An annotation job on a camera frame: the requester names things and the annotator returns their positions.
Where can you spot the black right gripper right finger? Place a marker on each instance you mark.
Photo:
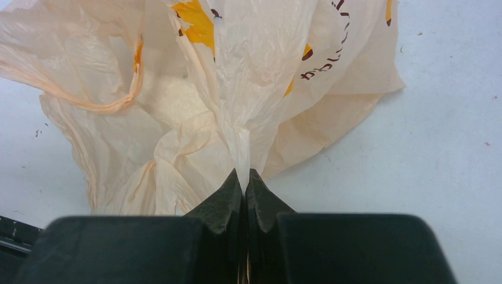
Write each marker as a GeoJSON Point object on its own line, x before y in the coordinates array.
{"type": "Point", "coordinates": [290, 247]}

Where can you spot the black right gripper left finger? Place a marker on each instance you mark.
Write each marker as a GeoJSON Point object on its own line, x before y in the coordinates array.
{"type": "Point", "coordinates": [202, 246]}

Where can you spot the orange translucent plastic bag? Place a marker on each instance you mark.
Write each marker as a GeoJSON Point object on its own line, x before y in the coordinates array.
{"type": "Point", "coordinates": [161, 100]}

